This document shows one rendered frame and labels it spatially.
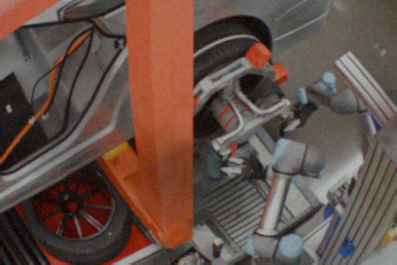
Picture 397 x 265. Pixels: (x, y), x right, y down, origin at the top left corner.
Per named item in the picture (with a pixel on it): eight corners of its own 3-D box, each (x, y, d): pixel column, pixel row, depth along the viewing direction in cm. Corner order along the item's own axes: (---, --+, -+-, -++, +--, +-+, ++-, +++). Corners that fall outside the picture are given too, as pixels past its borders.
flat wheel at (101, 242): (68, 147, 463) (63, 125, 443) (158, 217, 442) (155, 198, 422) (10, 216, 436) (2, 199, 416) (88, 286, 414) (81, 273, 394)
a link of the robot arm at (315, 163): (331, 148, 340) (326, 160, 388) (309, 143, 341) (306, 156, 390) (324, 175, 338) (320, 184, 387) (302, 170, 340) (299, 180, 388)
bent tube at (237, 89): (262, 76, 403) (263, 63, 394) (286, 105, 394) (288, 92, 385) (231, 93, 397) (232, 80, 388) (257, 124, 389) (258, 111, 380)
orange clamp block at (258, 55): (252, 57, 400) (262, 42, 395) (263, 68, 396) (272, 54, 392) (244, 57, 394) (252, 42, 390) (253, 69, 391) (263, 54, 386)
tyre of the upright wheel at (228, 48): (216, 97, 464) (261, 8, 421) (244, 129, 453) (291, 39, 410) (115, 127, 423) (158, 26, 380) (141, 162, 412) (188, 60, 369)
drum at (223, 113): (232, 102, 419) (234, 85, 407) (259, 134, 409) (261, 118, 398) (207, 116, 414) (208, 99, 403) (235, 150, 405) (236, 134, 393)
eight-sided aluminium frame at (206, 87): (263, 105, 442) (269, 42, 396) (271, 114, 439) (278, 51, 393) (172, 159, 425) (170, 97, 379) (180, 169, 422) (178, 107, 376)
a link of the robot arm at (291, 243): (296, 265, 355) (300, 255, 344) (269, 261, 357) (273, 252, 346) (303, 245, 362) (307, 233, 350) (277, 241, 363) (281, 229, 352)
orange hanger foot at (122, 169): (117, 139, 438) (112, 101, 408) (175, 215, 415) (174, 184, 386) (91, 154, 433) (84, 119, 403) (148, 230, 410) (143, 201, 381)
